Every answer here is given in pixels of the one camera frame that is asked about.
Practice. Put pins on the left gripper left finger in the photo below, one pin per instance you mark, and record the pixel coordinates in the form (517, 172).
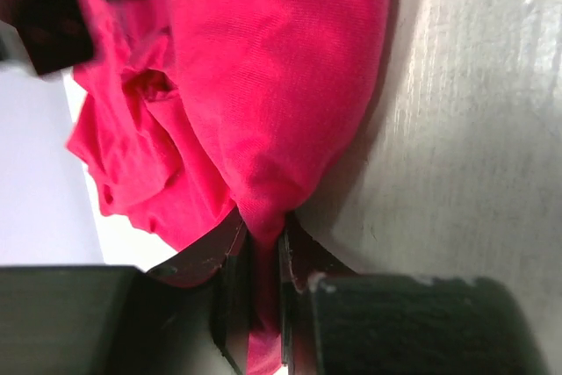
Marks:
(187, 315)

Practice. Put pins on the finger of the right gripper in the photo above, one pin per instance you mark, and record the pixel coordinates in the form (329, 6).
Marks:
(48, 36)

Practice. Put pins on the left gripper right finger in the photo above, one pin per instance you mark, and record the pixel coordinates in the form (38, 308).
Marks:
(337, 321)

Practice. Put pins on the pink t shirt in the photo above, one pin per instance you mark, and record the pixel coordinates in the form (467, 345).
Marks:
(196, 108)

